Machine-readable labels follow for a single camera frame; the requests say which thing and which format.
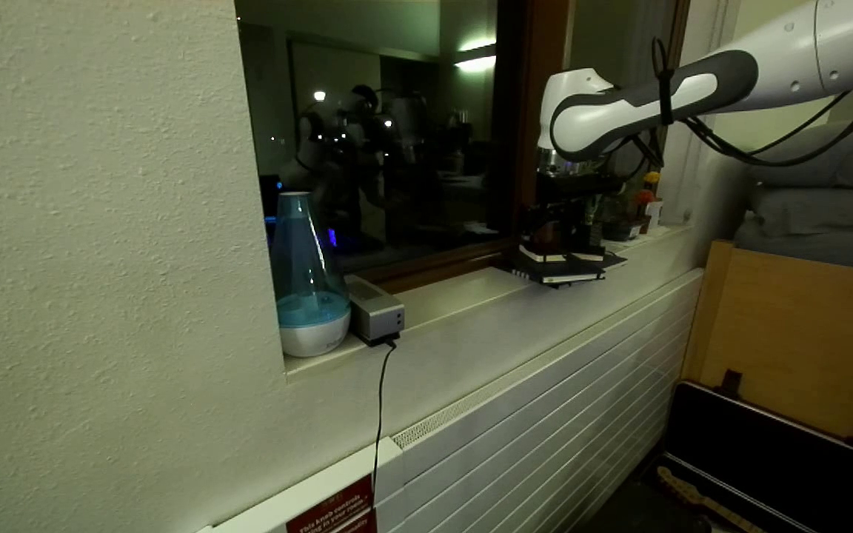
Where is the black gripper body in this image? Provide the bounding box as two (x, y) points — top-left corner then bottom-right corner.
(529, 145), (628, 232)

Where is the flat dark tray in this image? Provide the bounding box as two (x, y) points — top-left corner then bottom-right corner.
(532, 263), (610, 292)

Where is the potted plant with striped leaves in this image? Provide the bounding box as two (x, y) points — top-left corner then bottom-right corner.
(598, 138), (669, 244)

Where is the small grey box device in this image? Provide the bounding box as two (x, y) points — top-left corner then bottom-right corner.
(339, 274), (409, 348)

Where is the white slatted radiator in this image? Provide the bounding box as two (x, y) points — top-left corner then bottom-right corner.
(197, 263), (703, 533)

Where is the grey folded blanket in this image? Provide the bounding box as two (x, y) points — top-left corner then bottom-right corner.
(745, 186), (853, 240)
(735, 228), (853, 280)
(745, 117), (853, 194)

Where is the plywood board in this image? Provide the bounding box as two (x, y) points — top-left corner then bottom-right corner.
(681, 240), (853, 465)

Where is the red warning label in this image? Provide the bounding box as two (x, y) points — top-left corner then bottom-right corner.
(284, 475), (379, 533)

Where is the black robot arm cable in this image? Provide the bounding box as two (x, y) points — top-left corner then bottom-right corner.
(644, 35), (853, 173)

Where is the thin black power cable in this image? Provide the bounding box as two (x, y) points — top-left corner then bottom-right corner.
(364, 336), (401, 506)

